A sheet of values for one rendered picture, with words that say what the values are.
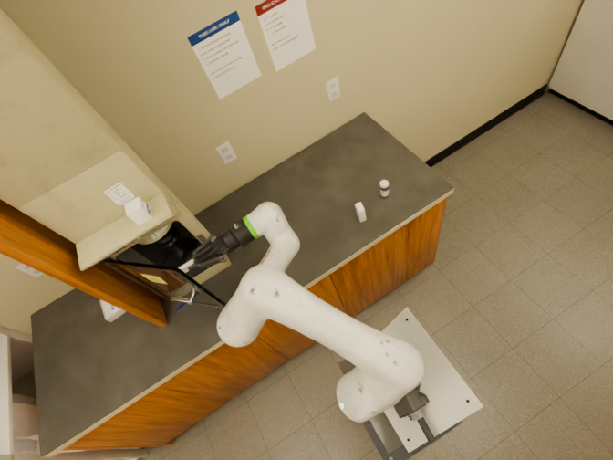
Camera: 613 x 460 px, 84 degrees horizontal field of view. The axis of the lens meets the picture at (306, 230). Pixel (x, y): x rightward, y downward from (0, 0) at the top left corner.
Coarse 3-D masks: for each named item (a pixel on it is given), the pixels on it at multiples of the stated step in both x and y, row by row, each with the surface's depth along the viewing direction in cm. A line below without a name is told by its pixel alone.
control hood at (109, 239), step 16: (160, 208) 110; (176, 208) 120; (112, 224) 111; (128, 224) 110; (144, 224) 108; (160, 224) 108; (96, 240) 109; (112, 240) 108; (128, 240) 106; (80, 256) 107; (96, 256) 106
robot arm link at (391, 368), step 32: (256, 288) 81; (288, 288) 83; (256, 320) 86; (288, 320) 83; (320, 320) 83; (352, 320) 87; (352, 352) 84; (384, 352) 84; (416, 352) 88; (384, 384) 86; (416, 384) 85
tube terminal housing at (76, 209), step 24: (120, 144) 100; (96, 168) 97; (120, 168) 101; (144, 168) 110; (48, 192) 95; (72, 192) 98; (96, 192) 102; (144, 192) 110; (168, 192) 123; (48, 216) 100; (72, 216) 104; (96, 216) 108; (120, 216) 112; (192, 216) 140; (72, 240) 109; (216, 264) 155
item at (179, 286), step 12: (120, 264) 118; (132, 264) 116; (132, 276) 129; (156, 276) 122; (168, 276) 118; (180, 276) 115; (156, 288) 139; (168, 288) 135; (180, 288) 131; (192, 288) 126; (204, 300) 139; (216, 300) 135
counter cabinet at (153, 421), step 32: (416, 224) 169; (384, 256) 177; (416, 256) 202; (320, 288) 165; (352, 288) 186; (384, 288) 213; (224, 352) 160; (256, 352) 180; (288, 352) 205; (192, 384) 167; (224, 384) 188; (128, 416) 155; (160, 416) 174; (192, 416) 198; (96, 448) 162
